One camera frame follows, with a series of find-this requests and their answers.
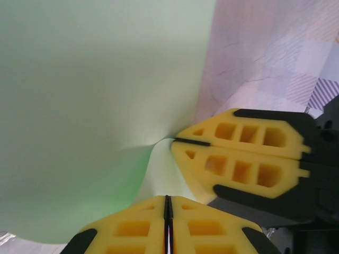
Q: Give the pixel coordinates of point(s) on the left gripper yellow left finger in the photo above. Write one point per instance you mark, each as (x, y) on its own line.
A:
(119, 235)

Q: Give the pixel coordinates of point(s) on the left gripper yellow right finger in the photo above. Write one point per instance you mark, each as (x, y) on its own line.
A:
(212, 235)

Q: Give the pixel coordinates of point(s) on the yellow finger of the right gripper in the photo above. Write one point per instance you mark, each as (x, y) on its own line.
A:
(238, 124)
(196, 180)

